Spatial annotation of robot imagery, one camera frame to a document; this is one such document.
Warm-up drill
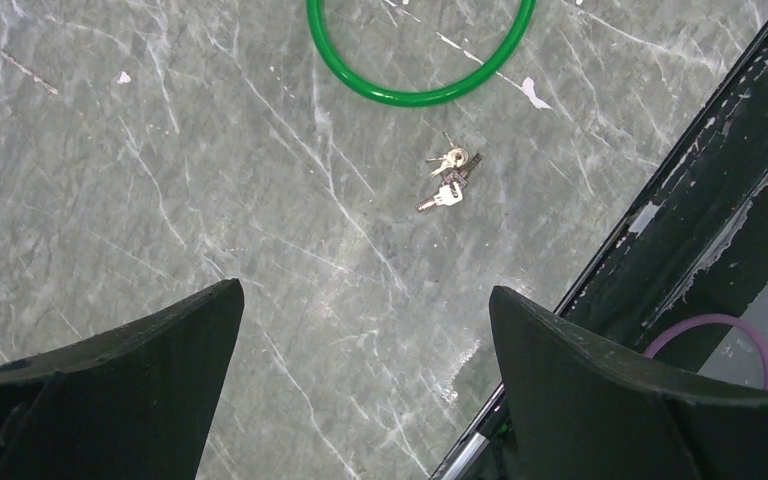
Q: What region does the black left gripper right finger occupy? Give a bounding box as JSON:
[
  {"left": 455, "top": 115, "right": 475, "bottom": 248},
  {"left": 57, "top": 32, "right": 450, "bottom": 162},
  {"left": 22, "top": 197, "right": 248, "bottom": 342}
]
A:
[{"left": 489, "top": 286, "right": 768, "bottom": 479}]

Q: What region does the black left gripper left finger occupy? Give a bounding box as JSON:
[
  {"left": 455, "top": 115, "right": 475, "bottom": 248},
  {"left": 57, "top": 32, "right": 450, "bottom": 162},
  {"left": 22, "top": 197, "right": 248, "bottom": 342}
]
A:
[{"left": 0, "top": 279, "right": 244, "bottom": 479}]

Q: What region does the silver key bunch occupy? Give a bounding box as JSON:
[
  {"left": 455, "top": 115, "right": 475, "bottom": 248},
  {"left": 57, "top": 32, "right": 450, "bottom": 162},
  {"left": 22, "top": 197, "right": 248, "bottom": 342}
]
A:
[{"left": 415, "top": 132, "right": 483, "bottom": 213}]

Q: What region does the green cable loop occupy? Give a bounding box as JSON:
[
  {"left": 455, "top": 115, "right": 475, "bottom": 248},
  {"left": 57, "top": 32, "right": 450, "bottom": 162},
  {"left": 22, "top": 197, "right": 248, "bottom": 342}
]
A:
[{"left": 305, "top": 0, "right": 538, "bottom": 109}]

